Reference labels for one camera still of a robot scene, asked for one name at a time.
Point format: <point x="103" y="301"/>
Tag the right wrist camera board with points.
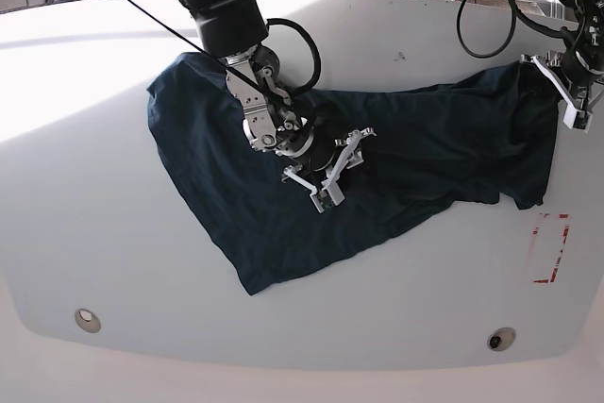
<point x="322" y="202"/>

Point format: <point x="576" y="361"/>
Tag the right round table grommet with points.
<point x="501" y="339"/>

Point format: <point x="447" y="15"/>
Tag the dark blue T-shirt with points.
<point x="489" y="135"/>

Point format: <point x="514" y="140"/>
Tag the round table grommet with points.
<point x="501" y="339"/>
<point x="87" y="321"/>

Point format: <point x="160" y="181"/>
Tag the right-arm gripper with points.
<point x="341" y="167"/>

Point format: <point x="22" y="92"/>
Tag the left round table grommet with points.
<point x="87" y="321"/>

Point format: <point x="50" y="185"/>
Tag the red tape rectangle marking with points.
<point x="548" y="240"/>

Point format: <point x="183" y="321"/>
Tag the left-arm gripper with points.
<point x="580" y="87"/>

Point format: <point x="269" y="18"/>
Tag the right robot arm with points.
<point x="275" y="119"/>

